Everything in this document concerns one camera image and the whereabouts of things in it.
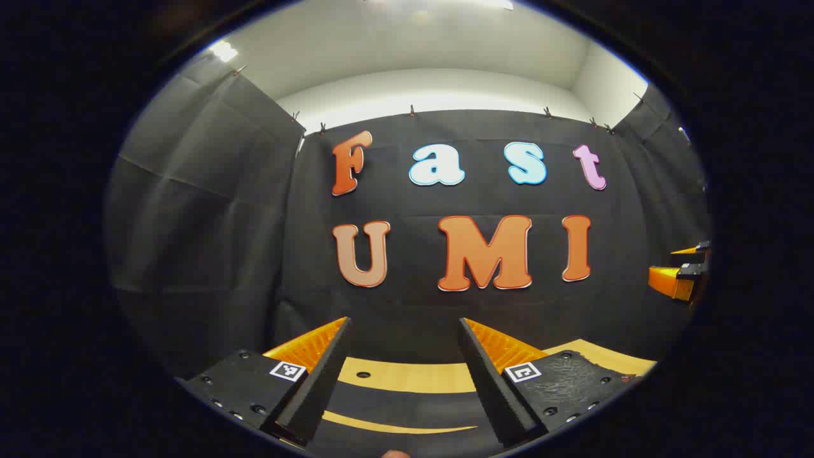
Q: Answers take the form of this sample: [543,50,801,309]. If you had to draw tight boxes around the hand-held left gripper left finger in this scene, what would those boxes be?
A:
[177,317,352,446]

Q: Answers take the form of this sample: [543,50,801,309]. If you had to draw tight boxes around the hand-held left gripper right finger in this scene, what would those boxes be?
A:
[457,317,637,448]

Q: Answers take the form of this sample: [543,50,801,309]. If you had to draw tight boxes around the dark grey jeans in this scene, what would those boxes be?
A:
[312,380,503,457]

